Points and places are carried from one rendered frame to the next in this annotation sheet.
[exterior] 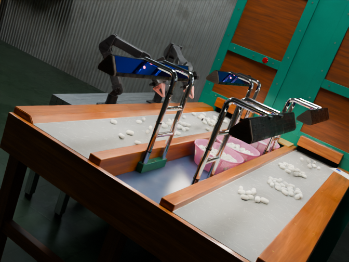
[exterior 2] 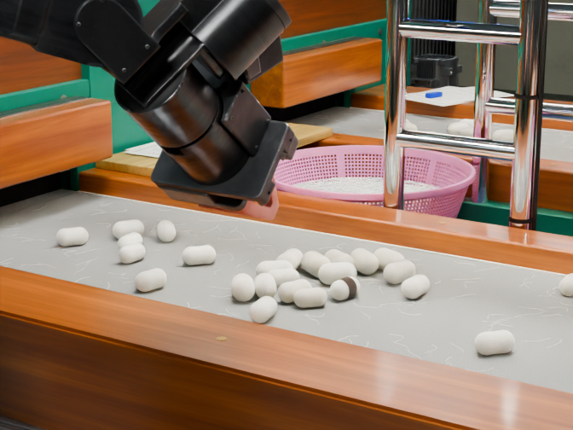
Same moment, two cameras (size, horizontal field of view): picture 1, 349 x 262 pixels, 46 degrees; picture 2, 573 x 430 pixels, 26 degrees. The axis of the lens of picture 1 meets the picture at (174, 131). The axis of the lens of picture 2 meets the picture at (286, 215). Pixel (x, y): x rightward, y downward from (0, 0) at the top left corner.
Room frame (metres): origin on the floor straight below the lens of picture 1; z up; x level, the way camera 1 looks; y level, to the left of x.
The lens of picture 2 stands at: (2.57, 0.93, 1.12)
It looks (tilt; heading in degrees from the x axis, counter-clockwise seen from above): 15 degrees down; 277
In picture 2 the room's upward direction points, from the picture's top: straight up
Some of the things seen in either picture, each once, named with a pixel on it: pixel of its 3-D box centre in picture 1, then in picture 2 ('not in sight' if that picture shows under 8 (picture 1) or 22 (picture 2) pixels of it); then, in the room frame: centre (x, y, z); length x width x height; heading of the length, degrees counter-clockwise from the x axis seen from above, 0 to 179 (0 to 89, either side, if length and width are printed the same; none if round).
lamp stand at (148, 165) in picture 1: (152, 114); not in sight; (1.71, 0.11, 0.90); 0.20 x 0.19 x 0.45; 155
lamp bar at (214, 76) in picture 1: (232, 78); not in sight; (2.63, -0.23, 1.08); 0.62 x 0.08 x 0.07; 155
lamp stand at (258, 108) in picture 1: (233, 156); not in sight; (1.54, -0.25, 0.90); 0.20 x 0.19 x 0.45; 155
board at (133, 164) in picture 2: (269, 135); (221, 147); (2.86, -0.65, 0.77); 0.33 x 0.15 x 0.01; 65
